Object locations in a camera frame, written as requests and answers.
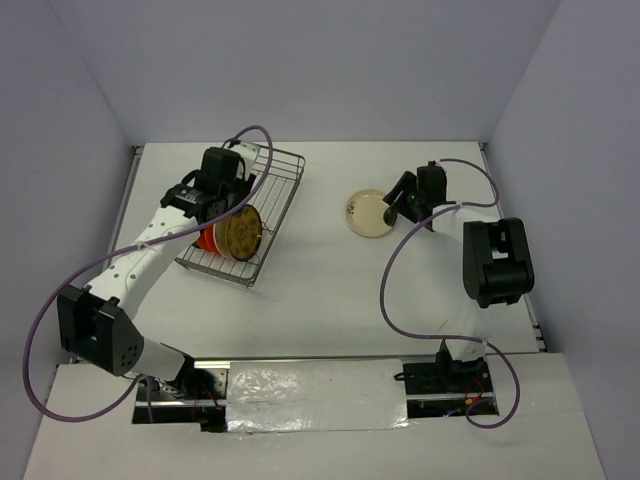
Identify silver foil tape patch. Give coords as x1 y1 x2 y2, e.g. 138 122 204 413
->
226 359 409 433

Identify cream plate with black patch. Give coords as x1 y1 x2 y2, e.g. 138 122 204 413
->
345 188 394 239

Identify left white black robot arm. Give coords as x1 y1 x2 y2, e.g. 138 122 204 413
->
57 142 259 399

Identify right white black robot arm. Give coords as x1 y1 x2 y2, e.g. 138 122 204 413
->
379 158 535 391

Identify front orange plate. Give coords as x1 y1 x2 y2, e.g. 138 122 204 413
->
200 229 214 253

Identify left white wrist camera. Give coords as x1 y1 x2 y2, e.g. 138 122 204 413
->
224 141 262 181

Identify metal base rail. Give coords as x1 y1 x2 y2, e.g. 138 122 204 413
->
132 353 500 434

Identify metal wire dish rack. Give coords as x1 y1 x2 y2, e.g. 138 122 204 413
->
176 145 306 287

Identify yellow patterned plate brown rim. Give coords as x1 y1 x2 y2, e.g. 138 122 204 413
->
217 205 263 262

